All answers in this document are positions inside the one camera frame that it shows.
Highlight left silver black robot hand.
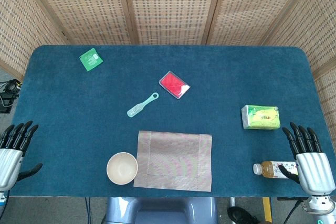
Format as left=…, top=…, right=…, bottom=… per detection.
left=0, top=120, right=44, bottom=192

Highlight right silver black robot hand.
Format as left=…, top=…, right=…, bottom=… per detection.
left=278, top=122, right=336, bottom=197

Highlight light brown bowl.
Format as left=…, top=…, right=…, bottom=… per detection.
left=106, top=152, right=139, bottom=186

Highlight gray woven placemat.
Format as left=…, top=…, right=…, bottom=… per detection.
left=133, top=130, right=213, bottom=192

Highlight blue gray robot base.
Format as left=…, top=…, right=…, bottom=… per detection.
left=103, top=197, right=219, bottom=224

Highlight tea bottle white cap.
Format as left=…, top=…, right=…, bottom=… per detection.
left=253, top=161, right=300, bottom=179

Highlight green tissue pack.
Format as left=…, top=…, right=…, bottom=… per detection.
left=240, top=104, right=281, bottom=130

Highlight black shoe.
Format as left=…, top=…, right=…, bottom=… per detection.
left=227, top=206, right=259, bottom=224

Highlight blue table cover cloth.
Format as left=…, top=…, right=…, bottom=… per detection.
left=10, top=45, right=332, bottom=198

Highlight green square sachet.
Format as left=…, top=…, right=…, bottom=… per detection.
left=79, top=47, right=104, bottom=72

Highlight woven bamboo screen panel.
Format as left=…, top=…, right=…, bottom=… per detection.
left=120, top=0, right=226, bottom=46
left=22, top=0, right=139, bottom=46
left=206, top=0, right=320, bottom=46
left=262, top=0, right=336, bottom=141
left=0, top=0, right=69, bottom=82

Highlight mint green brush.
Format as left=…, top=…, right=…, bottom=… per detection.
left=127, top=92, right=160, bottom=119

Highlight red pad clear case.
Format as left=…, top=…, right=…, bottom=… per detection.
left=158, top=70, right=191, bottom=101

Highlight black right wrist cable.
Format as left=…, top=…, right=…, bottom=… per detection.
left=287, top=199, right=305, bottom=224

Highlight black floor devices with cables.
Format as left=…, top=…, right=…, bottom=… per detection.
left=0, top=78, right=23, bottom=114

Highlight thin black floor cable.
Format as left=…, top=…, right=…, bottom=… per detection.
left=84, top=197, right=92, bottom=224

